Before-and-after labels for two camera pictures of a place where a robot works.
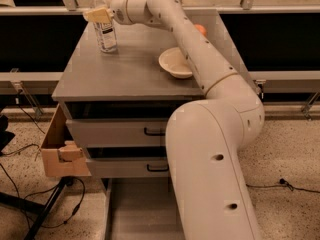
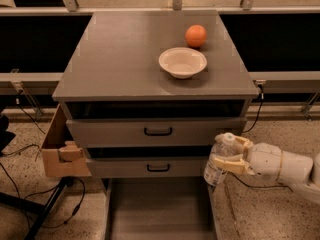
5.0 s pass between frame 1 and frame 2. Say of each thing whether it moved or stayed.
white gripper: moved
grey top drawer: stayed
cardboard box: stayed
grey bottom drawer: stayed
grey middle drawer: stayed
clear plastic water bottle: moved
